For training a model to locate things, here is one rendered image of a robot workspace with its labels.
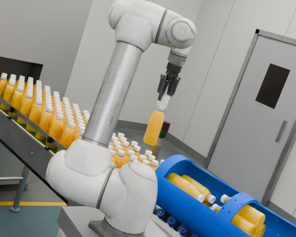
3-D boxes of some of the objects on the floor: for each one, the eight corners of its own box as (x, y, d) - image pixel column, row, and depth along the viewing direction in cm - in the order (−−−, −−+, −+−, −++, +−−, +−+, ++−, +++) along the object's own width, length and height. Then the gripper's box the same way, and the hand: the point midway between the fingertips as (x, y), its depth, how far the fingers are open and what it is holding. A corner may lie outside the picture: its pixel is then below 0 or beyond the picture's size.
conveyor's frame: (63, 351, 232) (112, 207, 213) (-49, 201, 337) (-22, 94, 318) (125, 326, 267) (173, 199, 248) (7, 196, 372) (34, 100, 353)
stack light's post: (106, 289, 295) (158, 146, 272) (103, 286, 298) (153, 143, 274) (110, 288, 298) (162, 146, 275) (107, 285, 301) (158, 143, 277)
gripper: (169, 63, 205) (154, 109, 211) (190, 67, 217) (176, 110, 223) (159, 59, 210) (144, 103, 216) (180, 63, 222) (166, 105, 228)
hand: (162, 101), depth 218 cm, fingers closed on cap, 4 cm apart
